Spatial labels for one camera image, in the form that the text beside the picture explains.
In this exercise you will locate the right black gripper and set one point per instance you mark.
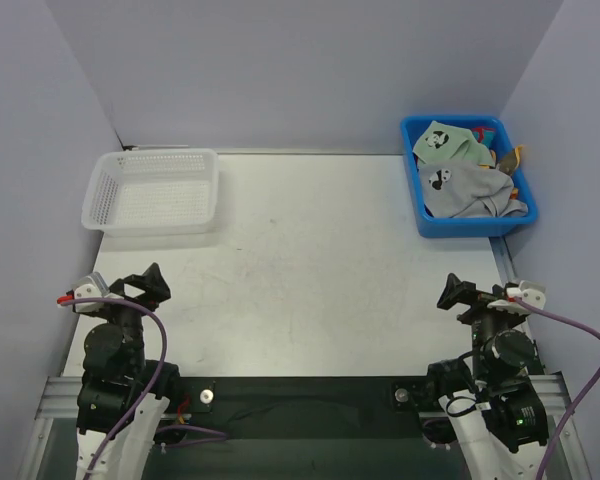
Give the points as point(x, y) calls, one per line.
point(476, 304)

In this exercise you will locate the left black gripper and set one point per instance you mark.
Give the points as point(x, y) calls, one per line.
point(131, 298)

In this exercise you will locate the grey panda towel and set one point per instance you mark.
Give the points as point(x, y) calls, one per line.
point(468, 191)

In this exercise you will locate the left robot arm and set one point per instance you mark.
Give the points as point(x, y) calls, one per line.
point(112, 370)

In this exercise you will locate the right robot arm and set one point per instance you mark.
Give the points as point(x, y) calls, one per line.
point(491, 409)

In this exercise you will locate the white perforated plastic basket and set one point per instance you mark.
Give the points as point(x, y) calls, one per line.
point(152, 192)

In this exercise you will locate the grey orange-edged towel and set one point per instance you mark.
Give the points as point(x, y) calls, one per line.
point(510, 162)

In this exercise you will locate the green panda towel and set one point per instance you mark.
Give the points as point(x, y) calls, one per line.
point(442, 144)

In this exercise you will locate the red blue towel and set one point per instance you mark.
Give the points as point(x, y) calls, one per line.
point(484, 135)

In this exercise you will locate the black base mat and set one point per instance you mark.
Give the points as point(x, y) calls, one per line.
point(309, 408)

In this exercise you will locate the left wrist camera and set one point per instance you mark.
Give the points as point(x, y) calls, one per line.
point(90, 286)

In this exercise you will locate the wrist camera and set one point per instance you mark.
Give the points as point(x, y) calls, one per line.
point(520, 297)
point(90, 286)

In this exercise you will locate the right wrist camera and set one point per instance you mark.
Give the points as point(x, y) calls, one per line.
point(520, 297)

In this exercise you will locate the aluminium front rail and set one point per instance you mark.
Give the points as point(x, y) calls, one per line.
point(563, 450)

